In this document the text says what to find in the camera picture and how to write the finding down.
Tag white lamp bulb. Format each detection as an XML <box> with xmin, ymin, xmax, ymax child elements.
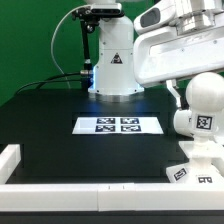
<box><xmin>186</xmin><ymin>72</ymin><xmax>224</xmax><ymax>142</ymax></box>

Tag white lamp shade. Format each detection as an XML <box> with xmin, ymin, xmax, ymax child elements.
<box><xmin>173</xmin><ymin>109</ymin><xmax>224</xmax><ymax>145</ymax></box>

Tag white lamp base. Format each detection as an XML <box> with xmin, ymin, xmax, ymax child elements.
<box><xmin>166</xmin><ymin>141</ymin><xmax>224</xmax><ymax>184</ymax></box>

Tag black camera on stand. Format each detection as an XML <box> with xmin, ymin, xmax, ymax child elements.
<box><xmin>72</xmin><ymin>3</ymin><xmax>124</xmax><ymax>91</ymax></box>

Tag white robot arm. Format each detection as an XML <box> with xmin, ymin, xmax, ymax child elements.
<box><xmin>87</xmin><ymin>0</ymin><xmax>224</xmax><ymax>102</ymax></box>

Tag white table fence frame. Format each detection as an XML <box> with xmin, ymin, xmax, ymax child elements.
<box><xmin>0</xmin><ymin>144</ymin><xmax>224</xmax><ymax>212</ymax></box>

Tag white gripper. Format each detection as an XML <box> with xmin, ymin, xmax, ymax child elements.
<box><xmin>133</xmin><ymin>0</ymin><xmax>224</xmax><ymax>108</ymax></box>

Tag white marker sheet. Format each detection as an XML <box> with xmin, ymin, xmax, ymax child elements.
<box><xmin>72</xmin><ymin>117</ymin><xmax>163</xmax><ymax>135</ymax></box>

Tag black cables on table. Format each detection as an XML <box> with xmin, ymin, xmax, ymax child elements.
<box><xmin>15</xmin><ymin>71</ymin><xmax>84</xmax><ymax>95</ymax></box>

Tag grey camera cable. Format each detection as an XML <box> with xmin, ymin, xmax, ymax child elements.
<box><xmin>50</xmin><ymin>4</ymin><xmax>91</xmax><ymax>90</ymax></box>

